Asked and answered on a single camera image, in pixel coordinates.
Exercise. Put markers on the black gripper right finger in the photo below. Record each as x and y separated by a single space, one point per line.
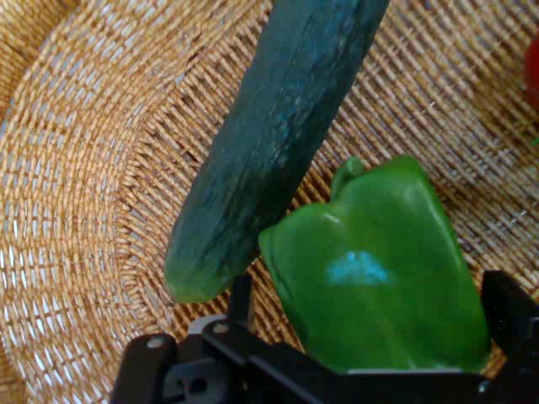
509 315

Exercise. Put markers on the green bell pepper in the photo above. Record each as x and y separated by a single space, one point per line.
379 261

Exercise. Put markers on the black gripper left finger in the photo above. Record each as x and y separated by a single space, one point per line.
143 370

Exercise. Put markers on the round wicker basket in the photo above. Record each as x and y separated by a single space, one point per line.
84 168

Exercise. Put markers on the dark green cucumber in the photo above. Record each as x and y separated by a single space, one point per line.
273 126

